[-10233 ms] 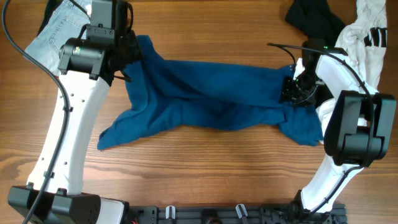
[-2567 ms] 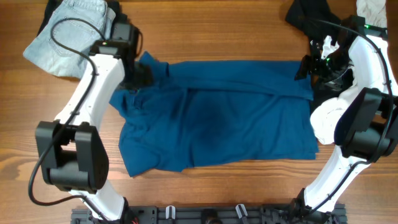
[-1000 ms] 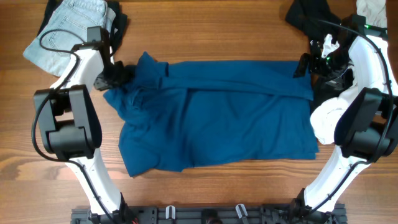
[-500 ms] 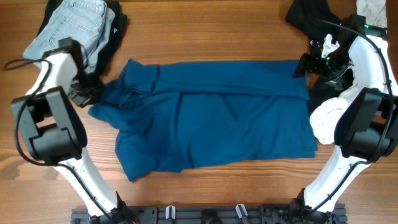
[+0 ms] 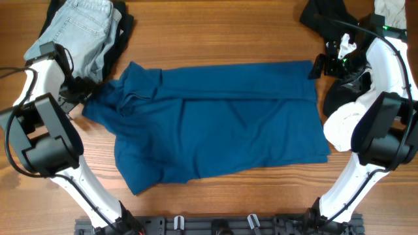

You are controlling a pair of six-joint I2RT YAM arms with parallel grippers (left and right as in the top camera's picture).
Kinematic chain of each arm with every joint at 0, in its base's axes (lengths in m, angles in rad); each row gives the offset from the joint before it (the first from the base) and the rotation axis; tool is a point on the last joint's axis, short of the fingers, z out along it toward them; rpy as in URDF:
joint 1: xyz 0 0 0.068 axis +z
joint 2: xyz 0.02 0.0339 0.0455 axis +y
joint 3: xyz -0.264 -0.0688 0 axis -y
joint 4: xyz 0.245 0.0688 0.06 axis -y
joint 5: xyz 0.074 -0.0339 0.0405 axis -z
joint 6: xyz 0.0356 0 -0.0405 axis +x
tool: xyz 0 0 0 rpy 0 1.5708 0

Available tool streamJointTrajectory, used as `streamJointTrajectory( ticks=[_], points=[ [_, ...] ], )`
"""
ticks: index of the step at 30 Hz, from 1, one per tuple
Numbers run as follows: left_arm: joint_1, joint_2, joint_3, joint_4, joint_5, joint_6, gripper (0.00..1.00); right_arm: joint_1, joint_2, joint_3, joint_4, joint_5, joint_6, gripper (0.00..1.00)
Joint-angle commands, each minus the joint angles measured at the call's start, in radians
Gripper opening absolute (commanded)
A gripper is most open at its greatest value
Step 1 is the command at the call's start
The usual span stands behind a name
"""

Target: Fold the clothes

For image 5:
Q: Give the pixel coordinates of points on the dark blue polo shirt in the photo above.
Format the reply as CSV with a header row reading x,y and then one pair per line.
x,y
176,125

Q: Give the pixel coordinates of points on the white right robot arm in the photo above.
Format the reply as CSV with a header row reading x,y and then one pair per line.
x,y
380,126

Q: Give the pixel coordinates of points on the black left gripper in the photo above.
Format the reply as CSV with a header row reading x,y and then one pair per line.
x,y
88,85

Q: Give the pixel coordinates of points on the black folded garment under jeans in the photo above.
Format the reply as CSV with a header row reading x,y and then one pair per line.
x,y
123,31

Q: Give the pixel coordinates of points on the black crumpled garment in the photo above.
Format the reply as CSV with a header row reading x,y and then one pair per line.
x,y
331,20

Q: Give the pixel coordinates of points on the white crumpled t-shirt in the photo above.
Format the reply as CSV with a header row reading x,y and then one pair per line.
x,y
382,75

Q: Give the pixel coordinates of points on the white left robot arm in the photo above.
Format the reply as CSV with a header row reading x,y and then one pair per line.
x,y
41,142

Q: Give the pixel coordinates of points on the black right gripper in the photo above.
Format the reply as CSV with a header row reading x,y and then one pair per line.
x,y
325,65

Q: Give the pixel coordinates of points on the light blue folded jeans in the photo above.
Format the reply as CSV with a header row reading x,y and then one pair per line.
x,y
87,28

